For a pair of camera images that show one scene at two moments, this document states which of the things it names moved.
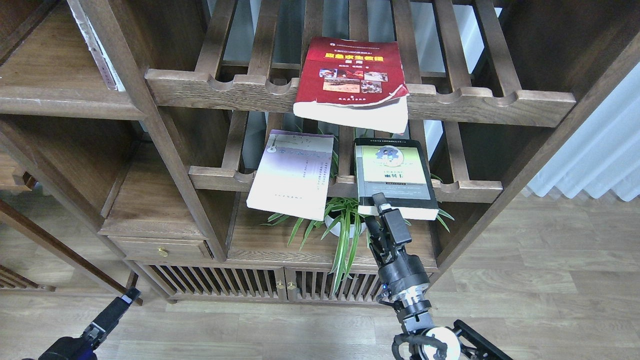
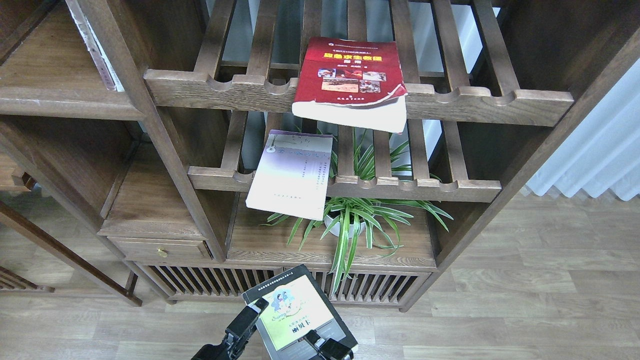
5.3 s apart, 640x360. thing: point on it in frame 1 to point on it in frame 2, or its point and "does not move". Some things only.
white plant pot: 336,230 does not move
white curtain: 603,154 does not move
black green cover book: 397,168 to 297,306
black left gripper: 108,317 to 236,334
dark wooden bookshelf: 291,151 does not move
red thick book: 354,82 does not move
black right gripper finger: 397,231 to 329,349
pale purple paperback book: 293,175 does not move
